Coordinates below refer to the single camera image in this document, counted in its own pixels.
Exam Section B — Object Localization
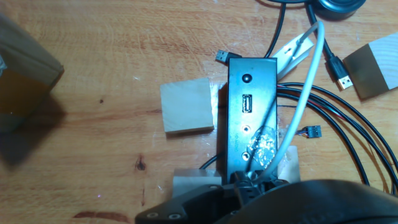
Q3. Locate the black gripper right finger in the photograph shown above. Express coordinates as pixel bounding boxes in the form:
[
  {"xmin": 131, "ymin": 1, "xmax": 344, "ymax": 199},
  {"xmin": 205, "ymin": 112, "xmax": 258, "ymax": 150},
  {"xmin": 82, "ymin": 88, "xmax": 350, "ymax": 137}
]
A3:
[{"xmin": 217, "ymin": 179, "xmax": 398, "ymax": 224}]

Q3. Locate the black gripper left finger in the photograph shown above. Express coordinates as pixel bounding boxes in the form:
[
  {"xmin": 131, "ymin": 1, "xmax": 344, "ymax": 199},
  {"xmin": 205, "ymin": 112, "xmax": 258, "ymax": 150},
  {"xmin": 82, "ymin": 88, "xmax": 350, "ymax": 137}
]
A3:
[{"xmin": 135, "ymin": 170, "xmax": 259, "ymax": 224}]

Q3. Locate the white USB drive with cord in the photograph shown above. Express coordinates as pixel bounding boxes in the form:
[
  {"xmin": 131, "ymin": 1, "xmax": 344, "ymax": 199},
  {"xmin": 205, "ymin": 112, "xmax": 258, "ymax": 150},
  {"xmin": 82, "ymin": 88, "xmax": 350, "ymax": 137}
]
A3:
[{"xmin": 248, "ymin": 21, "xmax": 326, "ymax": 184}]

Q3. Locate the black docking station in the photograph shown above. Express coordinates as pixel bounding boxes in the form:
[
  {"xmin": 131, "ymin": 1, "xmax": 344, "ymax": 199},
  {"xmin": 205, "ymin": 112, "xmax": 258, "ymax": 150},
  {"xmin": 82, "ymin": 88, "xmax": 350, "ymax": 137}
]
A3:
[{"xmin": 217, "ymin": 57, "xmax": 279, "ymax": 184}]

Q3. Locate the varnished wooden board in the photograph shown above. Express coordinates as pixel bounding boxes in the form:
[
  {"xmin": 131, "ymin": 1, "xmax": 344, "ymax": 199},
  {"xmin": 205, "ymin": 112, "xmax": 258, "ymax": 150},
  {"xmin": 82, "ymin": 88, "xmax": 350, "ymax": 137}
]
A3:
[{"xmin": 0, "ymin": 0, "xmax": 398, "ymax": 224}]

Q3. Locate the black round puck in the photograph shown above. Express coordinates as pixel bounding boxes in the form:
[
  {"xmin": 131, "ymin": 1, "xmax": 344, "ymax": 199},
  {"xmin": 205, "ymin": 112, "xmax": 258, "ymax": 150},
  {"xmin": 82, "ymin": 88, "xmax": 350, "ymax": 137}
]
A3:
[{"xmin": 310, "ymin": 0, "xmax": 368, "ymax": 21}]

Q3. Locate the torn cardboard box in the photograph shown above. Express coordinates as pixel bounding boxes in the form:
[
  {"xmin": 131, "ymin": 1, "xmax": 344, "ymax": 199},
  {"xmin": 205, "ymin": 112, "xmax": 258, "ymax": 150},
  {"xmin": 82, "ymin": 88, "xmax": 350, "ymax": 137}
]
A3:
[{"xmin": 0, "ymin": 12, "xmax": 65, "ymax": 134}]

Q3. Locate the black coiled cable bundle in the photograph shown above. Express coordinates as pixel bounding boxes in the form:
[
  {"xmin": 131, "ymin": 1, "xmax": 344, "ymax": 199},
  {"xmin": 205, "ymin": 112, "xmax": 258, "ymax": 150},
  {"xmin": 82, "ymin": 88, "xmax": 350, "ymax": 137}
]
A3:
[{"xmin": 198, "ymin": 82, "xmax": 398, "ymax": 195}]

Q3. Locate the black USB plug cable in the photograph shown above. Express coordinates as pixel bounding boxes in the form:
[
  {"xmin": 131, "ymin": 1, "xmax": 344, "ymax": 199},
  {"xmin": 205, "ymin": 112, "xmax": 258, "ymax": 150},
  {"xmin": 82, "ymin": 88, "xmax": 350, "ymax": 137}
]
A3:
[{"xmin": 304, "ymin": 2, "xmax": 354, "ymax": 91}]

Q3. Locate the thin black plug cable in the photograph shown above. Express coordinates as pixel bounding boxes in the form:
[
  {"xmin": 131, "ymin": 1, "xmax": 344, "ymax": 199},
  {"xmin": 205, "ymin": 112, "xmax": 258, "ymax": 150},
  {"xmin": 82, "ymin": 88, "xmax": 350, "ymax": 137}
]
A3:
[{"xmin": 215, "ymin": 0, "xmax": 287, "ymax": 65}]

